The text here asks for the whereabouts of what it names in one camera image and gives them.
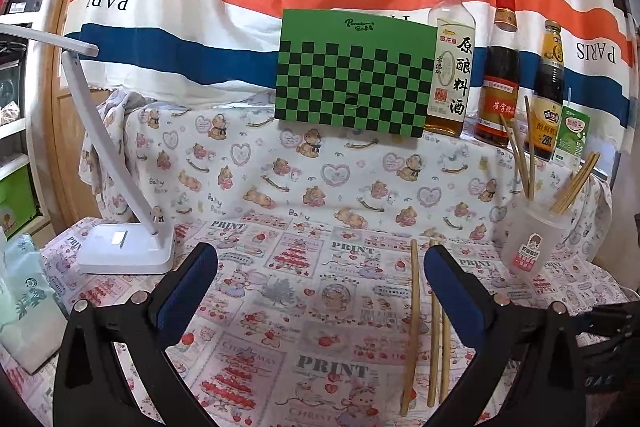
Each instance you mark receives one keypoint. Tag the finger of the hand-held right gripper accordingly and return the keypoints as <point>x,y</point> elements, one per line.
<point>605,319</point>

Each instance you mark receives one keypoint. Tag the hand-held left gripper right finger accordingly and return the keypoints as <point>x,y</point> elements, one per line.
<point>450,299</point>

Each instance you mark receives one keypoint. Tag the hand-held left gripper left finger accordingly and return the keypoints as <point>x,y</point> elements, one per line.
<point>185,299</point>

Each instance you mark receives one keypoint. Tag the bamboo chopstick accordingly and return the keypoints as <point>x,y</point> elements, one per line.
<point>572,184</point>
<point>413,327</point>
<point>521,157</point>
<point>567,194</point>
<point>529,147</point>
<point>582,179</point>
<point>514,157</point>
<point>434,357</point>

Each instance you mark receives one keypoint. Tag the translucent plastic cup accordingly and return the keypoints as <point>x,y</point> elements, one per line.
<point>547,227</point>

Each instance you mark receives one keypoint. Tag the white desk lamp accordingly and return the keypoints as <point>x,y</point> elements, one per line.
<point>125,252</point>

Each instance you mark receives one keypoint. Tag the bear printed cloth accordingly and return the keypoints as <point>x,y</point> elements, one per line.
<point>250,167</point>

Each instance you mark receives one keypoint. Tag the plastic bag with green print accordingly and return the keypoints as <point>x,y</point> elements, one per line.
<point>30,307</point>

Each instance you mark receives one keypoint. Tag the green milk drink carton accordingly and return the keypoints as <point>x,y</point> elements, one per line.
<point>575,137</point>

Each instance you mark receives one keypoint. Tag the green storage drawer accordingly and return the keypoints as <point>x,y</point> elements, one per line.
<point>15,202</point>

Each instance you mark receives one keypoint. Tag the red label sesame oil bottle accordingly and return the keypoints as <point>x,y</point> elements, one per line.
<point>500,82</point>

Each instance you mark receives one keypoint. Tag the yellow label oyster sauce bottle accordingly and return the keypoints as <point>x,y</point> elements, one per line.
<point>547,97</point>

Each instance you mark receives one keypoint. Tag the white label cooking wine bottle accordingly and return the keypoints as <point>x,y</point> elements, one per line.
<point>452,72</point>

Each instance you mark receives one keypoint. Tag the white storage shelf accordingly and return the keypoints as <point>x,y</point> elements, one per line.
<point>12,127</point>

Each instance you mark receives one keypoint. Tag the green checkered box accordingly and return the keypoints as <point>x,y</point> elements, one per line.
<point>355,72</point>

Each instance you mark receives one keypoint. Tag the wooden frame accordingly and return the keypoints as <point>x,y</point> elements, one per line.
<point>65,132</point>

